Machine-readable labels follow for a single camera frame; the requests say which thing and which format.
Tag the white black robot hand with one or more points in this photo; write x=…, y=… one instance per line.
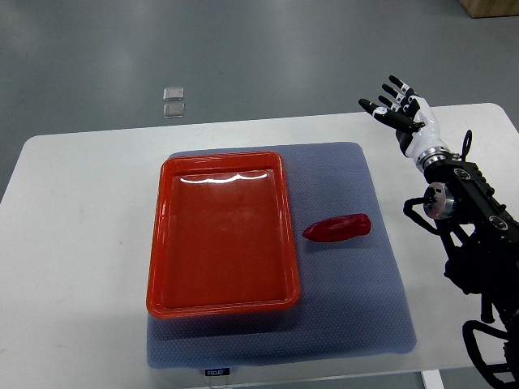
x=409, y=114

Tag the red pepper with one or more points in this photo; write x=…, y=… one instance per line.
x=338, y=228

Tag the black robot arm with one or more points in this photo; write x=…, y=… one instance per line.
x=481, y=241

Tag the red plastic tray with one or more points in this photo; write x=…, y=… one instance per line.
x=223, y=241

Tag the cardboard box corner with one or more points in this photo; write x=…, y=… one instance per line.
x=478, y=9

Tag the blue-grey mesh mat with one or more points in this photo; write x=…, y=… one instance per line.
x=352, y=300

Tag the upper grey floor plate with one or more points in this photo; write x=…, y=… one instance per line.
x=173, y=93

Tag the grey floor plate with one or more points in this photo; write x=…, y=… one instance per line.
x=173, y=93
x=174, y=110

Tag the lower grey floor plate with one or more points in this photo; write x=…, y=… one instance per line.
x=174, y=110

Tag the white table leg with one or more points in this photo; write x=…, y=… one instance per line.
x=431, y=379

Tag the black label tag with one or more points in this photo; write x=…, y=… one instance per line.
x=218, y=372

